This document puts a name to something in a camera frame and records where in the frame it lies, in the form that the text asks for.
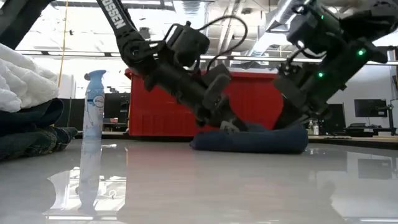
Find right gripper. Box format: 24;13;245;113
272;83;335;131

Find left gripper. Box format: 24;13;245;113
155;63;249;134

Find dark navy garment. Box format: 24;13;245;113
190;122;309;155

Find dark denim jeans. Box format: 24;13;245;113
0;98;78;162

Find white lace garment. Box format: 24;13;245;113
0;43;60;114

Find red plastic laundry bin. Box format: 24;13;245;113
124;68;285;138

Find black desk equipment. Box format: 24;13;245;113
344;123;379;138

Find black computer monitor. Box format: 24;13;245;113
354;98;388;118

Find light blue air freshener bottle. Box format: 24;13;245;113
80;68;107;147

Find black partition panel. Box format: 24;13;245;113
54;98;86;131

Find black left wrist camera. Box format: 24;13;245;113
202;73;233;110

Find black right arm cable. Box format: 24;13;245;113
285;46;327;72

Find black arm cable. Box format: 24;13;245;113
285;46;327;72
198;15;249;73

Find black aluminium table frame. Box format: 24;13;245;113
74;134;398;151

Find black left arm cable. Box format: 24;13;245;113
198;15;249;73

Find silver ceiling duct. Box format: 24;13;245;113
247;0;312;57

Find ceiling light rail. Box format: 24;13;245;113
14;49;398;66

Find yellow hanging cord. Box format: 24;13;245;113
57;0;70;88

